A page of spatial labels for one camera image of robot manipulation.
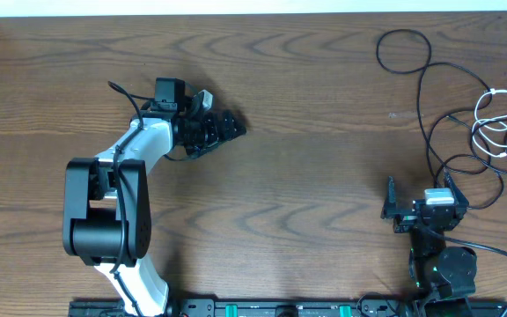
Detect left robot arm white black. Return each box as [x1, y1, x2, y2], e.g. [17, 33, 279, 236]
[62, 77, 246, 316]

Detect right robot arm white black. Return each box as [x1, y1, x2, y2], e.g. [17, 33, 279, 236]
[380, 174, 477, 316]

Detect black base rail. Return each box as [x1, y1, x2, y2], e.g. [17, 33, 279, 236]
[66, 298, 504, 317]

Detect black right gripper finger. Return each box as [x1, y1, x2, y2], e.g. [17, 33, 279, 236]
[444, 171, 467, 205]
[380, 176, 398, 219]

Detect black USB cable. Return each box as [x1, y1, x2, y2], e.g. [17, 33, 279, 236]
[375, 28, 505, 210]

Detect white USB cable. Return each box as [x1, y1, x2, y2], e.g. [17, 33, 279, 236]
[471, 88, 507, 159]

